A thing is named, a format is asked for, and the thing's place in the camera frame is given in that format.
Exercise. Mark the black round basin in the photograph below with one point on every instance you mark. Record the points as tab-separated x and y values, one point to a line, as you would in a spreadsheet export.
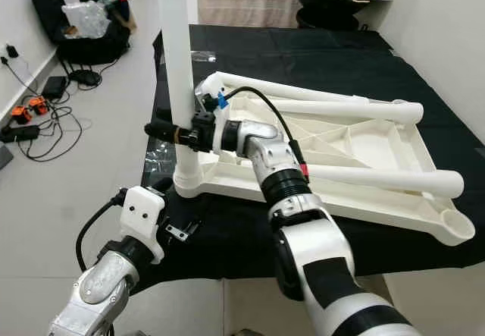
318	6

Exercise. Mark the black power strip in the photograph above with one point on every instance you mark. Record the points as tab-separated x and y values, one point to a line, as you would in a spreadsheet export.
21	132

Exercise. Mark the grey flat box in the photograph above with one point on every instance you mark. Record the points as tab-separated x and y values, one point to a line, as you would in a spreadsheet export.
5	156

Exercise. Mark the clear plastic bag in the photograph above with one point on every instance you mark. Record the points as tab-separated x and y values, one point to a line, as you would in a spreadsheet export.
85	19

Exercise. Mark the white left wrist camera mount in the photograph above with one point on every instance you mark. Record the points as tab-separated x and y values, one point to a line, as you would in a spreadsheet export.
142	218

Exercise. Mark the orange black battery pack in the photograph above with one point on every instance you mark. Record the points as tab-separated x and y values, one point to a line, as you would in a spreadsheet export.
21	114
38	105

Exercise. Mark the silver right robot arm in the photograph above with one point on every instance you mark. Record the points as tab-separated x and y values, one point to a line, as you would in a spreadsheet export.
341	275

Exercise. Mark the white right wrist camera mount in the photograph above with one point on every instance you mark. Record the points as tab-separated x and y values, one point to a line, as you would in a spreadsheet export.
208	91

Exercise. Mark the black fabric bag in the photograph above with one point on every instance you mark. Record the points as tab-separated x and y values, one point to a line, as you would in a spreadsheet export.
49	6

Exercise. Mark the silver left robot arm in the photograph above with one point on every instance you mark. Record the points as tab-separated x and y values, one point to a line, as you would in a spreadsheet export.
98	290

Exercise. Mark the black power adapter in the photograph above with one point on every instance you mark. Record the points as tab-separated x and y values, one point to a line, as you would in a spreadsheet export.
54	87

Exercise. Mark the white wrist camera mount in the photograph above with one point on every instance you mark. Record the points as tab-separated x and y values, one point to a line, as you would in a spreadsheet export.
142	218
208	91

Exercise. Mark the wall socket with black plug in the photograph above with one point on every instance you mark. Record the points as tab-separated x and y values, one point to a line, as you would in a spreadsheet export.
12	50

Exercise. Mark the white plastic table top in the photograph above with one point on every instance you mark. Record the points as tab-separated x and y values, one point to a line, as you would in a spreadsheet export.
386	142

